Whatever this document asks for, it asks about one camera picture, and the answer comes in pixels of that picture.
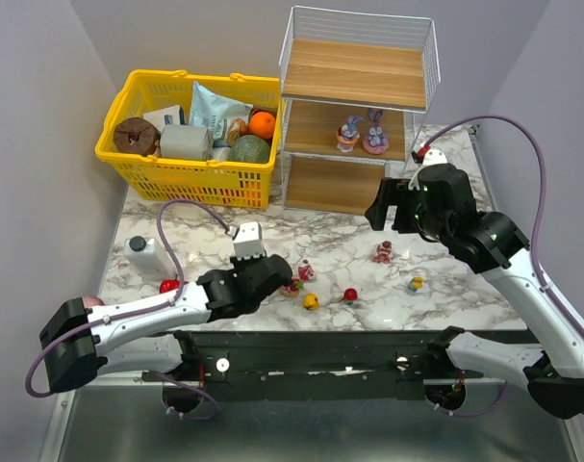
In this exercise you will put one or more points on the brown chocolate donut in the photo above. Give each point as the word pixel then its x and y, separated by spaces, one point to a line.
pixel 137 136

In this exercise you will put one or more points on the red bell pepper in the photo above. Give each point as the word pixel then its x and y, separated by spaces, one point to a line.
pixel 171 285

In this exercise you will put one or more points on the white blue box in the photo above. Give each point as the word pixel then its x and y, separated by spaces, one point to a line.
pixel 172 115

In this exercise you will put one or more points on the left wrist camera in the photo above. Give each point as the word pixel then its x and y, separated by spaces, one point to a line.
pixel 248 241

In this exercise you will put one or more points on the yellow plastic basket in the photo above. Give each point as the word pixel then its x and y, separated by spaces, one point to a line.
pixel 155 178

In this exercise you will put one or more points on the white paper roll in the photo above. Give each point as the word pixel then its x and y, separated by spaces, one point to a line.
pixel 186 142

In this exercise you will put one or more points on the orange fruit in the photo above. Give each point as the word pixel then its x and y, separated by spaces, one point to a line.
pixel 262 125

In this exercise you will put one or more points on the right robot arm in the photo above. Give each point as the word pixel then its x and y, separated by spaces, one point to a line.
pixel 439 206

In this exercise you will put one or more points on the pink ball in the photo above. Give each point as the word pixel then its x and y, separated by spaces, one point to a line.
pixel 90 301

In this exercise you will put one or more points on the large purple bunny toy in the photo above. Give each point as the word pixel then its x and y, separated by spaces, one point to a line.
pixel 375 141

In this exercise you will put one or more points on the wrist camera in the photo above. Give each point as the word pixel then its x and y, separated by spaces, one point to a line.
pixel 248 241
pixel 430 157

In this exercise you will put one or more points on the red cherry toy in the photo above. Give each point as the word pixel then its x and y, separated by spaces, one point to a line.
pixel 350 296

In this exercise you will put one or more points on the white plastic bottle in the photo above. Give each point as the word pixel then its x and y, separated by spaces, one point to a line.
pixel 150 258

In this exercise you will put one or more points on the white wire wooden shelf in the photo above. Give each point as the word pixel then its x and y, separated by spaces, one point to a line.
pixel 336 64

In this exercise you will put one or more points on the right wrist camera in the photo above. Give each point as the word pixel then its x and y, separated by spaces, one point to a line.
pixel 430 157

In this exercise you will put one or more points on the white can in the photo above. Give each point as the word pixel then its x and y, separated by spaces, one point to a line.
pixel 221 154

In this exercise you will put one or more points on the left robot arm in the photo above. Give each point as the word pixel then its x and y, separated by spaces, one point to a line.
pixel 77 342

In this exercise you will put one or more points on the blue snack bag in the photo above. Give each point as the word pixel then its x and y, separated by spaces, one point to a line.
pixel 215 112

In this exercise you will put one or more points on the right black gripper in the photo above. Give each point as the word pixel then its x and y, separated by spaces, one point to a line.
pixel 395 207

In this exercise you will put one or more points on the red white figure toy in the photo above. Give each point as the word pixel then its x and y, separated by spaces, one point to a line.
pixel 383 252

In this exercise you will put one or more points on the brown onion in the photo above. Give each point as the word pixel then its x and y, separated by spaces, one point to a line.
pixel 238 128

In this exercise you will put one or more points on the yellow blue duck toy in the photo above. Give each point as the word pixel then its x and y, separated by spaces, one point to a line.
pixel 415 284

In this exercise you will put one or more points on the pink bear toy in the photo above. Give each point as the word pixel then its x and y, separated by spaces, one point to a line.
pixel 306 271

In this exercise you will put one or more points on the green melon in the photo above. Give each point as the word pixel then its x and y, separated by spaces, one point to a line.
pixel 250 149

